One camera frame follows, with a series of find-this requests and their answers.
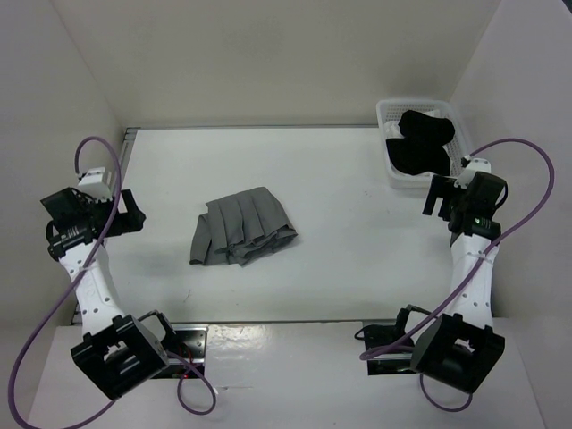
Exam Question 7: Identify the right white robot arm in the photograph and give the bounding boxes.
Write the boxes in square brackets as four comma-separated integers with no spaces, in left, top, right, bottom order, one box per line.
[391,172,508,394]

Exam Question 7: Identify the grey pleated skirt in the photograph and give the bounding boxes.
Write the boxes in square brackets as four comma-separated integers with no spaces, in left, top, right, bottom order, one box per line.
[189,187,298,265]

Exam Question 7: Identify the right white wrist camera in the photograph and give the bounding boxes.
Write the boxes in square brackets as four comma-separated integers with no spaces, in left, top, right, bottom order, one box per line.
[454,156,492,189]

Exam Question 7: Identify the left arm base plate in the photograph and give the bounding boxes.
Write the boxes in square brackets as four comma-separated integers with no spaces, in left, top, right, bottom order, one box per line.
[154,326,207,380]

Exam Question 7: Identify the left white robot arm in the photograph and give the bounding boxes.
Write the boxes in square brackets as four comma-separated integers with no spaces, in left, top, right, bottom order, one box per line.
[41,188,178,400]

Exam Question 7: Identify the aluminium table edge rail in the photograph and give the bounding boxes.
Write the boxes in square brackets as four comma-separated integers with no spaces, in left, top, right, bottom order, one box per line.
[71,126,138,326]

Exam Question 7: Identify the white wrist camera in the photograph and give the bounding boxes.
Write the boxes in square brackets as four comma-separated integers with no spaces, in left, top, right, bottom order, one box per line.
[454,156,492,189]
[77,167,112,201]

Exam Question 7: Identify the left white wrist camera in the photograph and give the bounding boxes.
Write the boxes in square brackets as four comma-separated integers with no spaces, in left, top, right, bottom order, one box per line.
[77,167,112,201]

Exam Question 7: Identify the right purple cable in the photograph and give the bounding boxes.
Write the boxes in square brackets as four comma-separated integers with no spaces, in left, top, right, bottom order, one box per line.
[359,138,556,411]

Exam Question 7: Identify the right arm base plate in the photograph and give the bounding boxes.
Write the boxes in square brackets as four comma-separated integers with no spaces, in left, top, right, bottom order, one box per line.
[355,320,416,376]

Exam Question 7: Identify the black skirt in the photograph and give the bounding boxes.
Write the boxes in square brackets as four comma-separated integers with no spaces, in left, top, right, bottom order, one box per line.
[384,110,457,177]

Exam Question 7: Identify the white garment in basket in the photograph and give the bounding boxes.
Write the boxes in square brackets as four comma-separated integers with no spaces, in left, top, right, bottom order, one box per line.
[383,109,457,180]

